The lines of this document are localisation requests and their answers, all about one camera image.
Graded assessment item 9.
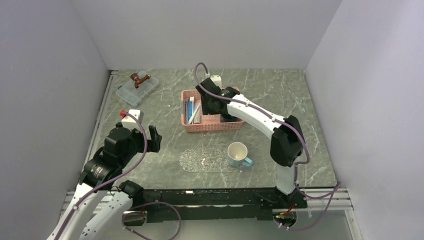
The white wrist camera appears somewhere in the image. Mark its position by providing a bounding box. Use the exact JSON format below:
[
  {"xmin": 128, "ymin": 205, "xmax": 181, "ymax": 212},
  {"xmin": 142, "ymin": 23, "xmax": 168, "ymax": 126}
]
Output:
[
  {"xmin": 119, "ymin": 109, "xmax": 144, "ymax": 132},
  {"xmin": 210, "ymin": 75, "xmax": 222, "ymax": 89}
]

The blue toothpaste tube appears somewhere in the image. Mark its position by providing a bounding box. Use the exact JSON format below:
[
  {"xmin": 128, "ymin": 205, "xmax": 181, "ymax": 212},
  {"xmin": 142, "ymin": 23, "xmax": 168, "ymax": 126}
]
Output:
[{"xmin": 185, "ymin": 96, "xmax": 195, "ymax": 125}]

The white red toothpaste tube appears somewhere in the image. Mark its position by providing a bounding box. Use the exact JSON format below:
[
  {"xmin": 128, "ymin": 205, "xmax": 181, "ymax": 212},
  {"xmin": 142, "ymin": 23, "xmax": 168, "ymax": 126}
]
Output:
[{"xmin": 191, "ymin": 102, "xmax": 202, "ymax": 124}]

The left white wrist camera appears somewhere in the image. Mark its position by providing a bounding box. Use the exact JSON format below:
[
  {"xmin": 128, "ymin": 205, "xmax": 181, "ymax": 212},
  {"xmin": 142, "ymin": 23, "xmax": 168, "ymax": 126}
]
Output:
[{"xmin": 119, "ymin": 109, "xmax": 144, "ymax": 132}]

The dark blue mug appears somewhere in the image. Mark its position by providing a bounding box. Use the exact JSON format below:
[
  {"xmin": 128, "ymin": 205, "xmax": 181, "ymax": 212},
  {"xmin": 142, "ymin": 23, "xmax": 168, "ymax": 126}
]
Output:
[{"xmin": 225, "ymin": 115, "xmax": 240, "ymax": 123}]

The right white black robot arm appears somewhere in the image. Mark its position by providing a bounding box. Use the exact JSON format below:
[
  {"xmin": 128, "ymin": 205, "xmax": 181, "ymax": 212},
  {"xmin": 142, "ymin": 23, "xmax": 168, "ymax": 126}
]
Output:
[{"xmin": 195, "ymin": 78, "xmax": 305, "ymax": 208}]

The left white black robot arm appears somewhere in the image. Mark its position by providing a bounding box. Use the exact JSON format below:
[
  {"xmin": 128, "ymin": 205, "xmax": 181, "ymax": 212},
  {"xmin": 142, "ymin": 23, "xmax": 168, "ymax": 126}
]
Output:
[{"xmin": 48, "ymin": 122, "xmax": 162, "ymax": 240}]

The clear plastic organizer box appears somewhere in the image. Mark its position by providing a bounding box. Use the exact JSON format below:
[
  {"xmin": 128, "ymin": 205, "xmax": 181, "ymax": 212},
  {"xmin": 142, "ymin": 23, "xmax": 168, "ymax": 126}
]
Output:
[{"xmin": 115, "ymin": 70, "xmax": 160, "ymax": 107}]

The white and blue mug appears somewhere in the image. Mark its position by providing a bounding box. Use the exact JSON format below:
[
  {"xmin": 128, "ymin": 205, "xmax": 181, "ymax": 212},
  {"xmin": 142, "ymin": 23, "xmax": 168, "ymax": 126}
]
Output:
[{"xmin": 227, "ymin": 142, "xmax": 253, "ymax": 167}]

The clear textured oval tray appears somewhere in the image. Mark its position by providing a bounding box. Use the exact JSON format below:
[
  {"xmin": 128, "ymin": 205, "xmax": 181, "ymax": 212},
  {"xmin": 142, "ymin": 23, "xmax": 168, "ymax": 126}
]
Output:
[{"xmin": 179, "ymin": 148, "xmax": 240, "ymax": 173}]

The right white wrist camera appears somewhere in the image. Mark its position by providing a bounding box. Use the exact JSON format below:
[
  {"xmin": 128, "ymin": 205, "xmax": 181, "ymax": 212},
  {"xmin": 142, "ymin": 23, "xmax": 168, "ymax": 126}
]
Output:
[{"xmin": 210, "ymin": 75, "xmax": 222, "ymax": 89}]

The white toothbrush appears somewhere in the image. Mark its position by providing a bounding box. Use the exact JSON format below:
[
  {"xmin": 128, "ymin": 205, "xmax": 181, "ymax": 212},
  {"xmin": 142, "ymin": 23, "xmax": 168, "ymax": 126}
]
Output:
[{"xmin": 188, "ymin": 102, "xmax": 201, "ymax": 125}]

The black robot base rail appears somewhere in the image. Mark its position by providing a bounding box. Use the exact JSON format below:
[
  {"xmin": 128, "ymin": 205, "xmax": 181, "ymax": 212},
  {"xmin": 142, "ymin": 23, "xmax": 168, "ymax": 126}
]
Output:
[{"xmin": 119, "ymin": 180, "xmax": 308, "ymax": 227}]

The pink plastic basket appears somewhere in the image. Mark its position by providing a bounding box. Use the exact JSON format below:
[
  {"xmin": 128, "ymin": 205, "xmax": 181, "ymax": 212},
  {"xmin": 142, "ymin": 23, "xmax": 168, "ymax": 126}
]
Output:
[{"xmin": 180, "ymin": 89, "xmax": 245, "ymax": 133}]

